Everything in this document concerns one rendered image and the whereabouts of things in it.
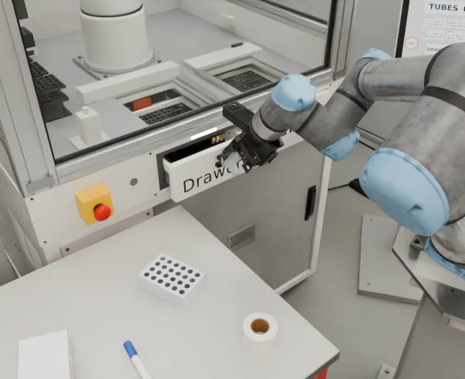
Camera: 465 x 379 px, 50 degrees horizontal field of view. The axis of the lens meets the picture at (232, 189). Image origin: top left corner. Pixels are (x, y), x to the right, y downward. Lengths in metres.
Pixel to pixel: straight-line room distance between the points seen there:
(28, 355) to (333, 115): 0.72
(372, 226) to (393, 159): 1.87
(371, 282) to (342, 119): 1.31
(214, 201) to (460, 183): 0.97
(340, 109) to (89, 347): 0.68
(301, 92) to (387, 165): 0.39
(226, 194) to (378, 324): 0.91
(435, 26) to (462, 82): 1.17
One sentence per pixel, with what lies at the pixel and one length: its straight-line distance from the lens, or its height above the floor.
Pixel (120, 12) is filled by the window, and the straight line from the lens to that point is 1.10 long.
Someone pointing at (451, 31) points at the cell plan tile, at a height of 1.05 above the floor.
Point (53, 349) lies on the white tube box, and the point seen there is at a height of 0.81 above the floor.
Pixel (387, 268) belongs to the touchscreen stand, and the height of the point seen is 0.04.
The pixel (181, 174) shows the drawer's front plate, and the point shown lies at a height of 0.90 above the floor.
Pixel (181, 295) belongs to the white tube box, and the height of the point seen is 0.80.
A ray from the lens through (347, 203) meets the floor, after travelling 2.63.
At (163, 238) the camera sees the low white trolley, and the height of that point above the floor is 0.76.
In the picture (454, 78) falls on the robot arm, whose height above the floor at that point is 1.36.
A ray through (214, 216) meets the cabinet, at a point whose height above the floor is 0.63.
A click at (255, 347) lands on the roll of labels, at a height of 0.78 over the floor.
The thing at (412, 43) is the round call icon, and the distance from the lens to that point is 1.76.
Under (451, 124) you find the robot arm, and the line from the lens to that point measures 0.61.
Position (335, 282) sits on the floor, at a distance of 2.21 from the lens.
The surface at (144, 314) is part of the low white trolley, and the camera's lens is 1.10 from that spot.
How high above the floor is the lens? 1.60
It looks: 37 degrees down
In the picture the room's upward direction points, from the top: straight up
